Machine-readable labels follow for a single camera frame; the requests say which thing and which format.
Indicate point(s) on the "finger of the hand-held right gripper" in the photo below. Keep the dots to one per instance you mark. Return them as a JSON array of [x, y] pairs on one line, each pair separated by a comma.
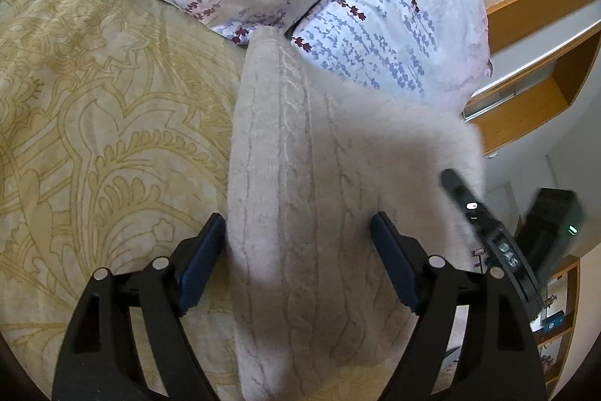
[[465, 199]]

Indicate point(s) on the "blue flower tree print pillow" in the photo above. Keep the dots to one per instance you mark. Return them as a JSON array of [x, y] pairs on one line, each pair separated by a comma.
[[404, 6]]

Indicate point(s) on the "wooden shelf unit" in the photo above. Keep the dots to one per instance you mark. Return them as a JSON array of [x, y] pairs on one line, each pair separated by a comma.
[[570, 288]]

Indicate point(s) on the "yellow patterned bed sheet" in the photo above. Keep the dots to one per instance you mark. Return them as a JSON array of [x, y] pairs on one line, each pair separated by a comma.
[[94, 124]]

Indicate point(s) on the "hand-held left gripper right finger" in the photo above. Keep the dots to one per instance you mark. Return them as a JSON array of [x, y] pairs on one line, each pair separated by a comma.
[[399, 272]]

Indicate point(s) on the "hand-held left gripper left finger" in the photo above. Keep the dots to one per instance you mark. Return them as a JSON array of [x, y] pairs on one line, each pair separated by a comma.
[[201, 272]]

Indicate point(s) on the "wooden headboard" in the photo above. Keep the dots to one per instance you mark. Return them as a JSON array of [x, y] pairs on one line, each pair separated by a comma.
[[530, 16]]

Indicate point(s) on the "small blue box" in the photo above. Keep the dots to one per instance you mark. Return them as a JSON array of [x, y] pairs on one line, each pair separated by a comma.
[[551, 324]]

